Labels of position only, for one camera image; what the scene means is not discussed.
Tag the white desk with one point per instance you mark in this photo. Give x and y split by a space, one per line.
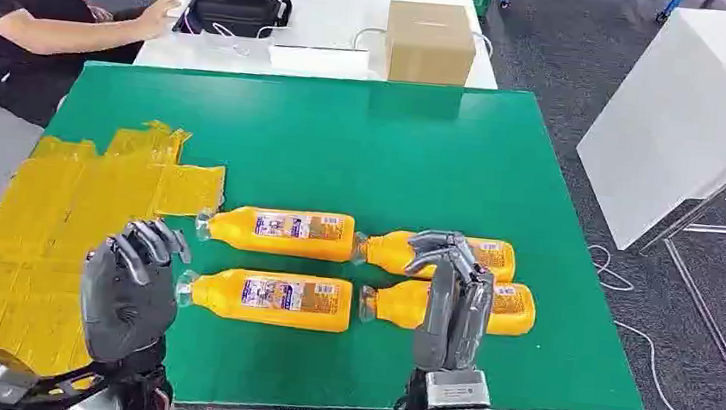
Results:
335 14

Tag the person's right hand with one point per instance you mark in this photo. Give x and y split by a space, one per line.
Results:
158 14

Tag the white flat box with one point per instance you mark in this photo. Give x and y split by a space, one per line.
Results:
317 59

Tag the white side table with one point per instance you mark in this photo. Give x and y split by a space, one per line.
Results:
678 114

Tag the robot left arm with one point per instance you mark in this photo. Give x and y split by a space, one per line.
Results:
94 408

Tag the brown cardboard box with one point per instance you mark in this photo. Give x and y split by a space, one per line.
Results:
428 43

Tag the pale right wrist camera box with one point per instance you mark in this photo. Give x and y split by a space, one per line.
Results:
457 392

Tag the person's left hand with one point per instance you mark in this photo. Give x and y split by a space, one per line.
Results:
100 13

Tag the green table mat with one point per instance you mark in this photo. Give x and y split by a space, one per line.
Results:
373 164

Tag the metal frame stand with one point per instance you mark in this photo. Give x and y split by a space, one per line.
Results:
724 192

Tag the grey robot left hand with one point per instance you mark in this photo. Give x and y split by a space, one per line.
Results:
127 301

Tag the orange drink bottle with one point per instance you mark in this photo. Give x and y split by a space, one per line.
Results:
400 303
280 234
274 298
392 253

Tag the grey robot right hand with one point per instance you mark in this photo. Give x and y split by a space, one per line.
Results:
452 318

